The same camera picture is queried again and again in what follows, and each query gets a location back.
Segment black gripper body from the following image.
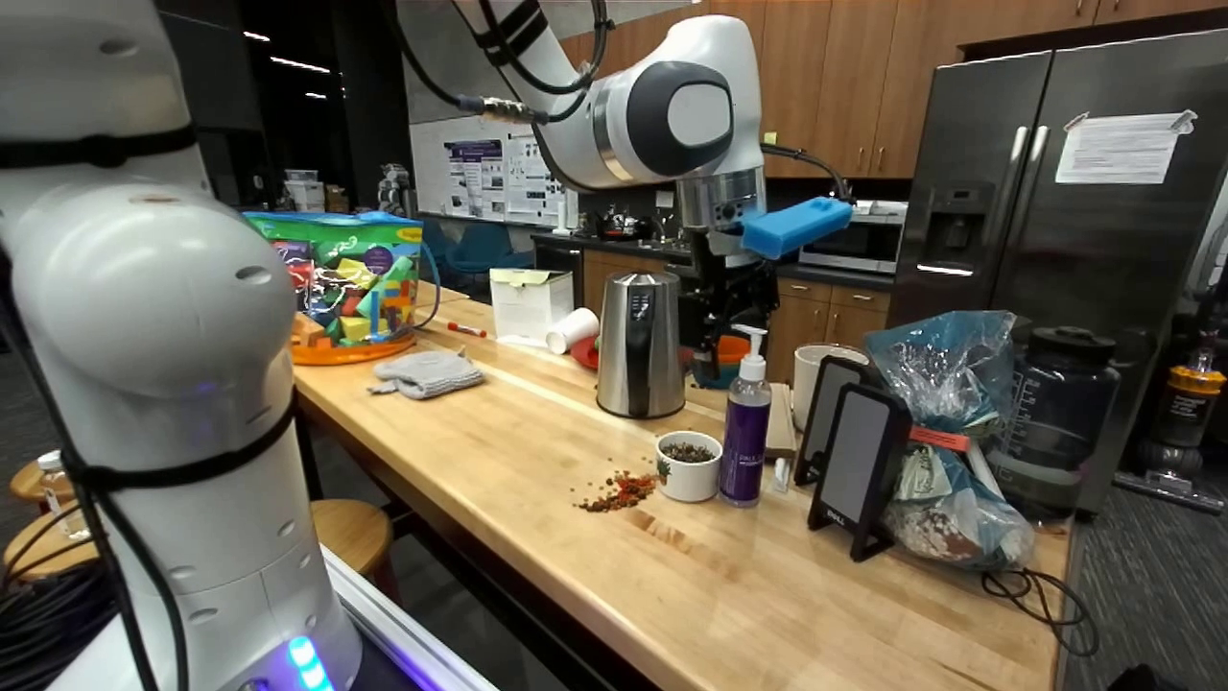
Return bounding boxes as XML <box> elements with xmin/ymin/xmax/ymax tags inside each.
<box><xmin>696</xmin><ymin>234</ymin><xmax>782</xmax><ymax>322</ymax></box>

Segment purple pump soap bottle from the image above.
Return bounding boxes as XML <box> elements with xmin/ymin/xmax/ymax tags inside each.
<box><xmin>713</xmin><ymin>322</ymin><xmax>775</xmax><ymax>505</ymax></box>

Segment white robot base platform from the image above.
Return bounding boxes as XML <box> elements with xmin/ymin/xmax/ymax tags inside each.
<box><xmin>316</xmin><ymin>545</ymin><xmax>508</xmax><ymax>691</ymax></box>

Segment clear water bottle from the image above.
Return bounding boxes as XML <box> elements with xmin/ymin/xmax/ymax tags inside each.
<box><xmin>32</xmin><ymin>442</ymin><xmax>99</xmax><ymax>545</ymax></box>

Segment black kitchen stove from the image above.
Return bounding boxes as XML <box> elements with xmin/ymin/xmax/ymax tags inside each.
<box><xmin>659</xmin><ymin>239</ymin><xmax>780</xmax><ymax>341</ymax></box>

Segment wooden lower cabinet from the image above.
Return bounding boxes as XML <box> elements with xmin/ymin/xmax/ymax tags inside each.
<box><xmin>766</xmin><ymin>271</ymin><xmax>897</xmax><ymax>389</ymax></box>

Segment white mug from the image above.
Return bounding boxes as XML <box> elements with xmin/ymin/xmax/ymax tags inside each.
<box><xmin>785</xmin><ymin>341</ymin><xmax>876</xmax><ymax>433</ymax></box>

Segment stainless steel electric kettle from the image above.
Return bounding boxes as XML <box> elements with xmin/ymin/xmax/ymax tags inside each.
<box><xmin>590</xmin><ymin>263</ymin><xmax>690</xmax><ymax>421</ymax></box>

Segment black flat speaker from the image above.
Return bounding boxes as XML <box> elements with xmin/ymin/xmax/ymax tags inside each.
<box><xmin>789</xmin><ymin>354</ymin><xmax>876</xmax><ymax>492</ymax></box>
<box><xmin>807</xmin><ymin>378</ymin><xmax>917</xmax><ymax>567</ymax></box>

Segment light cutting board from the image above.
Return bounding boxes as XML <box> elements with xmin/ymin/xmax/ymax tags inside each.
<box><xmin>765</xmin><ymin>409</ymin><xmax>808</xmax><ymax>459</ymax></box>

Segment silver microwave oven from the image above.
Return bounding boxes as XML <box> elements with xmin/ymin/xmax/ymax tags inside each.
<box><xmin>796</xmin><ymin>204</ymin><xmax>911</xmax><ymax>277</ymax></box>

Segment small white ramekin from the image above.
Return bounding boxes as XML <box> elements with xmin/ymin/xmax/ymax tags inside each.
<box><xmin>652</xmin><ymin>427</ymin><xmax>729</xmax><ymax>505</ymax></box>

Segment white paper roll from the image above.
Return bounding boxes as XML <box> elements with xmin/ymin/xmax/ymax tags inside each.
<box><xmin>541</xmin><ymin>304</ymin><xmax>608</xmax><ymax>359</ymax></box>

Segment white item on microwave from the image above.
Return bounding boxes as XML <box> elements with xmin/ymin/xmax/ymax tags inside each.
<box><xmin>848</xmin><ymin>192</ymin><xmax>913</xmax><ymax>224</ymax></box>

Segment white cardboard box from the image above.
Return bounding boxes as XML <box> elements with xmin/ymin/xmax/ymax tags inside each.
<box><xmin>486</xmin><ymin>263</ymin><xmax>578</xmax><ymax>350</ymax></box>

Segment clear plastic bag with items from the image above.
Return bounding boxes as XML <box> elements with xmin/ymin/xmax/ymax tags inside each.
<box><xmin>865</xmin><ymin>306</ymin><xmax>1045</xmax><ymax>574</ymax></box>

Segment grey knitted oven mitt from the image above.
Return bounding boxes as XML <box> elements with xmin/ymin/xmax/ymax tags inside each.
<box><xmin>368</xmin><ymin>346</ymin><xmax>490</xmax><ymax>401</ymax></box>

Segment black blender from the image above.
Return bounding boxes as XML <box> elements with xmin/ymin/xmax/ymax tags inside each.
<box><xmin>986</xmin><ymin>322</ymin><xmax>1127</xmax><ymax>523</ymax></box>

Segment stainless steel refrigerator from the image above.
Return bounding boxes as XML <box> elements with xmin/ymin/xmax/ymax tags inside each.
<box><xmin>888</xmin><ymin>28</ymin><xmax>1228</xmax><ymax>518</ymax></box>

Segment bag of colourful foam blocks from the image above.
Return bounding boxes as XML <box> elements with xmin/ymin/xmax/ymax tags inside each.
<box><xmin>241</xmin><ymin>207</ymin><xmax>432</xmax><ymax>371</ymax></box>

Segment white paper on refrigerator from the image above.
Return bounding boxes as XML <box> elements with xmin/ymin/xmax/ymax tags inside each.
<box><xmin>1053</xmin><ymin>107</ymin><xmax>1205</xmax><ymax>192</ymax></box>

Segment round wooden stool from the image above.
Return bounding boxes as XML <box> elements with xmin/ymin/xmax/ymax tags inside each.
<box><xmin>5</xmin><ymin>451</ymin><xmax>123</xmax><ymax>586</ymax></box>
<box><xmin>302</xmin><ymin>495</ymin><xmax>398</xmax><ymax>579</ymax></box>

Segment yellow vacuum cleaner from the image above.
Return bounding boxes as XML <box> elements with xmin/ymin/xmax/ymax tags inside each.
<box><xmin>1132</xmin><ymin>282</ymin><xmax>1228</xmax><ymax>497</ymax></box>

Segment wooden cabinet above refrigerator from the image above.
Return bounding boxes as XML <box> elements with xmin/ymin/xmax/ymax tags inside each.
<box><xmin>948</xmin><ymin>0</ymin><xmax>1228</xmax><ymax>61</ymax></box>

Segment wooden wall cabinets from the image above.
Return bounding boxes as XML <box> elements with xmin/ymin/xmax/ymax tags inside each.
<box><xmin>559</xmin><ymin>0</ymin><xmax>980</xmax><ymax>183</ymax></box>

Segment white wall poster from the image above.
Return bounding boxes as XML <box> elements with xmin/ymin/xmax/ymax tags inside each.
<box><xmin>407</xmin><ymin>110</ymin><xmax>577</xmax><ymax>234</ymax></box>

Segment black cable on table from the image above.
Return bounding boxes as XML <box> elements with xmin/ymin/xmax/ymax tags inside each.
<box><xmin>980</xmin><ymin>565</ymin><xmax>1107</xmax><ymax>663</ymax></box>

